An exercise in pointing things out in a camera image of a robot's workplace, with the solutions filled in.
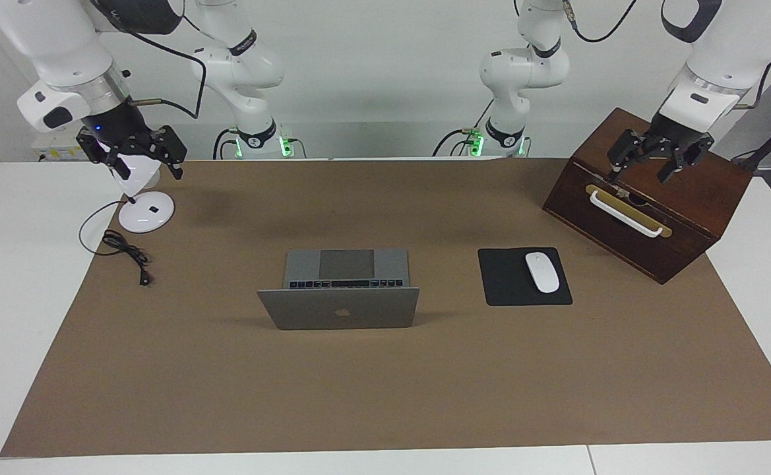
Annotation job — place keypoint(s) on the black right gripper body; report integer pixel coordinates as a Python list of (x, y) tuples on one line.
[(124, 132)]

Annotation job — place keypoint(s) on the dark wooden box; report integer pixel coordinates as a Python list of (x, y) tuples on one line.
[(682, 211)]

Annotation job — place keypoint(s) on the black mouse pad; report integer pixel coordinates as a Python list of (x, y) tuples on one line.
[(507, 280)]

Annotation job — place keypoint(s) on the silver laptop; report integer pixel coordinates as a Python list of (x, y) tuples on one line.
[(339, 310)]

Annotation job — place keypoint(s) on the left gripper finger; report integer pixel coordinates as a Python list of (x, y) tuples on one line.
[(688, 155), (626, 148)]

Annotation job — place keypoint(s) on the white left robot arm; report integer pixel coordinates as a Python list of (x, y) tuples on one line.
[(524, 66)]

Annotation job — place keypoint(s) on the white desk lamp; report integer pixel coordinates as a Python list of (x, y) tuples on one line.
[(144, 214)]

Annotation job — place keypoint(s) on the brown table mat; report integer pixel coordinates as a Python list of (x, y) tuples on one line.
[(385, 382)]

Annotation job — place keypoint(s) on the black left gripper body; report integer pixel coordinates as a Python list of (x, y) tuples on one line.
[(675, 138)]

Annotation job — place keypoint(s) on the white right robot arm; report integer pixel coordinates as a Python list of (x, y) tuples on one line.
[(240, 66)]

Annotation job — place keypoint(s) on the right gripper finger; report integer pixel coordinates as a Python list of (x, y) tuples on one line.
[(98, 148), (174, 148)]

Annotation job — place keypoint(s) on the white computer mouse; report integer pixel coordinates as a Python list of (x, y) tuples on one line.
[(542, 272)]

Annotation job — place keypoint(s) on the white wall power strip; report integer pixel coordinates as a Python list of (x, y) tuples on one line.
[(55, 150)]

